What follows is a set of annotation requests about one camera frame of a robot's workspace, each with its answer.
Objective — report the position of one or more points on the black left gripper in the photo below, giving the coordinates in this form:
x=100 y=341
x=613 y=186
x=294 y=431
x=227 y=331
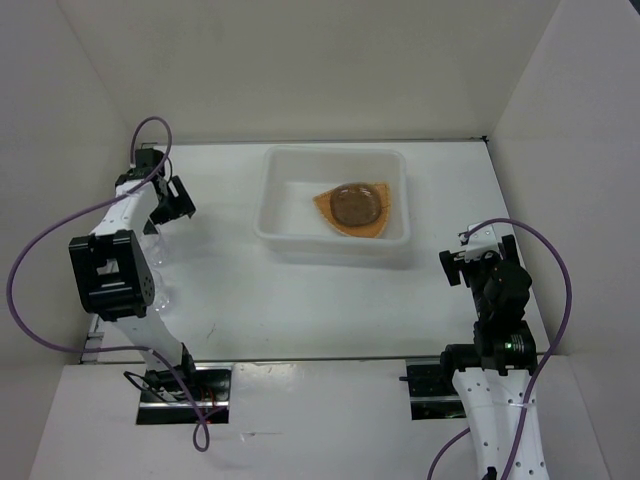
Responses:
x=180 y=204

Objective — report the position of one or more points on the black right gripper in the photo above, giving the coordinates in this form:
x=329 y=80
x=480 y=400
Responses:
x=451 y=265

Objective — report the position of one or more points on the woven bamboo fan tray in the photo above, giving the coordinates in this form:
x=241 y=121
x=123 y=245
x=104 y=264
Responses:
x=373 y=230

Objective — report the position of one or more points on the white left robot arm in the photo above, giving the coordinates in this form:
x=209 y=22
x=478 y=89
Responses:
x=115 y=281

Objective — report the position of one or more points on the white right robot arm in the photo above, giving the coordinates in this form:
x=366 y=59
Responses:
x=491 y=374

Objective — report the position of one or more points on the translucent plastic bin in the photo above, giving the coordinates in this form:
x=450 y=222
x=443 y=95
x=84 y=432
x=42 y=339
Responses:
x=288 y=223

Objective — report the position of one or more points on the clear glass cup rear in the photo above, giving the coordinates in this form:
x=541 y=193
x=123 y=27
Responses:
x=154 y=249

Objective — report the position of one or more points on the clear glass cup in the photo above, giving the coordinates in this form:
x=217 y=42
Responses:
x=162 y=298
x=154 y=249

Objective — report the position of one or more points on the clear glass cup front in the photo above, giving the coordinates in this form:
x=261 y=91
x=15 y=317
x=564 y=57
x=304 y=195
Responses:
x=162 y=298

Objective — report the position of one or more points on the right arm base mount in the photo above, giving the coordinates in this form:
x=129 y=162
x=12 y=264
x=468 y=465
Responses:
x=431 y=396

